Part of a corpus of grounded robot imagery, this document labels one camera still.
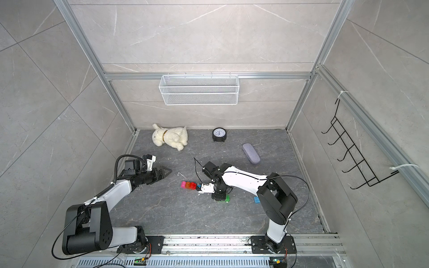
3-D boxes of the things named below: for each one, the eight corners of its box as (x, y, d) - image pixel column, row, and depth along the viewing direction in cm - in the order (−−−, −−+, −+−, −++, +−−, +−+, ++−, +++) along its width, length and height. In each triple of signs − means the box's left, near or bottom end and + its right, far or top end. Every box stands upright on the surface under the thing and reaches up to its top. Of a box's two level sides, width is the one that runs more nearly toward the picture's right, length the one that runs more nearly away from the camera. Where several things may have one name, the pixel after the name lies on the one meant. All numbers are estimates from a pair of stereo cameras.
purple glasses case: (252, 165, 103) (253, 162, 100) (241, 147, 112) (242, 144, 110) (260, 162, 104) (261, 159, 102) (249, 144, 114) (250, 141, 111)
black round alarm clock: (212, 141, 115) (212, 138, 112) (212, 130, 122) (212, 127, 119) (226, 141, 115) (226, 138, 112) (226, 130, 122) (226, 127, 119)
